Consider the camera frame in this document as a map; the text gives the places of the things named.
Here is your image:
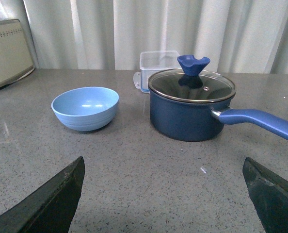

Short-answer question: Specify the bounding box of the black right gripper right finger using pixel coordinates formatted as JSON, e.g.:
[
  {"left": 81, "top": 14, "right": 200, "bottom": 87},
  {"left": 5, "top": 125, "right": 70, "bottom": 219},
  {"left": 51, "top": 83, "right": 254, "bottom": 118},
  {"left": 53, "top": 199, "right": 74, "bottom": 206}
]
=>
[{"left": 242, "top": 157, "right": 288, "bottom": 233}]

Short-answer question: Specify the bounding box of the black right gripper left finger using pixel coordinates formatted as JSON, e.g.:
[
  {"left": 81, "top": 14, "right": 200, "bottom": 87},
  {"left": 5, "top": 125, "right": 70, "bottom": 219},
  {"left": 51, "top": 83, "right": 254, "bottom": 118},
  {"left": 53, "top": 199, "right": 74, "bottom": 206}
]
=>
[{"left": 0, "top": 156, "right": 85, "bottom": 233}]

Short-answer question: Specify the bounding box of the light blue bowl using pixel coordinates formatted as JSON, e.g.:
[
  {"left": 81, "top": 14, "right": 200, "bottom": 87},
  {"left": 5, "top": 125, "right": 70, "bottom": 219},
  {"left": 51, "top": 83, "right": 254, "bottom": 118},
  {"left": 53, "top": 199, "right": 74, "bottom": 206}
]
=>
[{"left": 51, "top": 87, "right": 119, "bottom": 132}]

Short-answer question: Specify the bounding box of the dark blue saucepan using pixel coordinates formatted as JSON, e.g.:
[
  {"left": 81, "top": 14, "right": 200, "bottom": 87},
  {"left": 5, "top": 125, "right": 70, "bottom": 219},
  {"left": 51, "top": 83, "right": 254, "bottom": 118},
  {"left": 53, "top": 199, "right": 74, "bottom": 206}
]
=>
[{"left": 150, "top": 94, "right": 288, "bottom": 142}]

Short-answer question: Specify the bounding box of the glass pot lid blue knob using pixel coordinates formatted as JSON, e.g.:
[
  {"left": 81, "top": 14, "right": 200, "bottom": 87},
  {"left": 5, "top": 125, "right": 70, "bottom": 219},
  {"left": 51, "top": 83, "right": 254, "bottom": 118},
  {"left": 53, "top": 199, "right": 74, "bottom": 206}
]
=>
[{"left": 148, "top": 55, "right": 236, "bottom": 104}]

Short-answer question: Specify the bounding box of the cream toaster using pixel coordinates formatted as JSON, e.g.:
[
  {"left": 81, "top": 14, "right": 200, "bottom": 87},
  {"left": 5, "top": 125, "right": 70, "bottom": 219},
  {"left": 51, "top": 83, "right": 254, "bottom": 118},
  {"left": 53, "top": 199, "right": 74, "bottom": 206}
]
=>
[{"left": 0, "top": 18, "right": 35, "bottom": 88}]

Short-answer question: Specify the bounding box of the clear container lid blue seal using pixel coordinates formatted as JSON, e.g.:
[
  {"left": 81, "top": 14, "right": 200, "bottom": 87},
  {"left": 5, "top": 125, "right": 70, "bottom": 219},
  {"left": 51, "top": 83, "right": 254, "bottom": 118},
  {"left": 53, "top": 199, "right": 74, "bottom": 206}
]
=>
[{"left": 133, "top": 71, "right": 150, "bottom": 93}]

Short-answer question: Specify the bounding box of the white curtain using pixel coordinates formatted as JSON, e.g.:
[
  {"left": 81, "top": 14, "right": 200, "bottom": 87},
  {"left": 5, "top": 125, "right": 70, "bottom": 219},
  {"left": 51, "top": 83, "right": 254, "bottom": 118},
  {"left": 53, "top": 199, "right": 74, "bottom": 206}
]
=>
[{"left": 0, "top": 0, "right": 288, "bottom": 74}]

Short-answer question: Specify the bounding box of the clear plastic food container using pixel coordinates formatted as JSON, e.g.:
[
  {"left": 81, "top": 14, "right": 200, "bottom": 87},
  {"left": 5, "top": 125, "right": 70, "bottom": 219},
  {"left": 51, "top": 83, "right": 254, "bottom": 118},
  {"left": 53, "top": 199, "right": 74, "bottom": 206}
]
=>
[{"left": 139, "top": 50, "right": 183, "bottom": 91}]

